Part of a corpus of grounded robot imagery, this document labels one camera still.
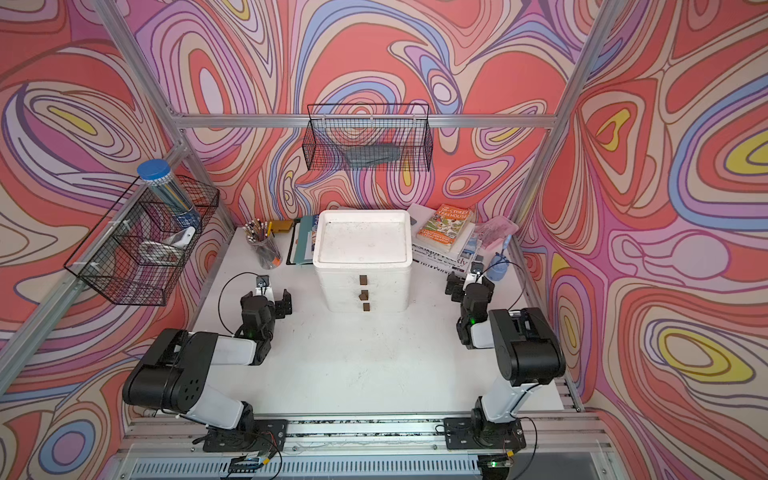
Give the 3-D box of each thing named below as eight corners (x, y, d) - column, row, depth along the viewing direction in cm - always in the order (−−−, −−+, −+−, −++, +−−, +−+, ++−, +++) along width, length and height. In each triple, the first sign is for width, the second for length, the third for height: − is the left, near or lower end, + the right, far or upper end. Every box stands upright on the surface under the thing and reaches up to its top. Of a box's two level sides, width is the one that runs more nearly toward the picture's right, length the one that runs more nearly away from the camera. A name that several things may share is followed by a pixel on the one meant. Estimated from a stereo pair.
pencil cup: (256, 269, 108) (238, 239, 96) (262, 250, 114) (247, 219, 102) (278, 269, 108) (264, 239, 96) (284, 250, 114) (271, 219, 102)
